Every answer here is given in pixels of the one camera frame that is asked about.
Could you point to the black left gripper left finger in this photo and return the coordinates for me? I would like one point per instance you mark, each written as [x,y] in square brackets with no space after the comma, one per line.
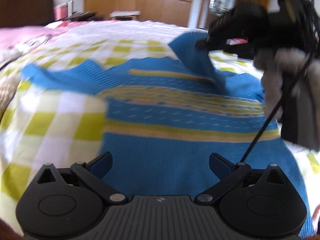
[91,175]

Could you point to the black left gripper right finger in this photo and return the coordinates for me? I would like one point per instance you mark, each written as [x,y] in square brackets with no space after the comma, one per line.
[230,175]

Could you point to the blue striped knit sweater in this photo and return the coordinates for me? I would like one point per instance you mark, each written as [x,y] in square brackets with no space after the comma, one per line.
[270,203]

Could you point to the gloved right hand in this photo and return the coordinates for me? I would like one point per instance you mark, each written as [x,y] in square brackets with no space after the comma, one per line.
[285,61]

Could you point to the yellow white checkered bedsheet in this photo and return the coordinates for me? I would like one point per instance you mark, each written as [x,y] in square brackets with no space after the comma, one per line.
[50,114]

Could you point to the brown striped knit garment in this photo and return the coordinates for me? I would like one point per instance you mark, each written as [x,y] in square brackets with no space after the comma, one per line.
[8,90]

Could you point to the small white topped stool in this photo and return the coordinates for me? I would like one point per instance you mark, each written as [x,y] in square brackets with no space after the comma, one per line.
[124,15]

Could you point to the dark bedside table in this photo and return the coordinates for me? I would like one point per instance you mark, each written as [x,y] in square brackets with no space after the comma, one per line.
[84,17]

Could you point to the pink pillow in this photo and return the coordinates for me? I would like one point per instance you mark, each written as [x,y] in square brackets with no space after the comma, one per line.
[12,36]

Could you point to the pink storage basket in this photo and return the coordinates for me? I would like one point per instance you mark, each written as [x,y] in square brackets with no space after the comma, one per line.
[61,11]

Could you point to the dark wooden headboard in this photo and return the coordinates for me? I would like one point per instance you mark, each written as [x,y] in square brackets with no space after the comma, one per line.
[20,13]

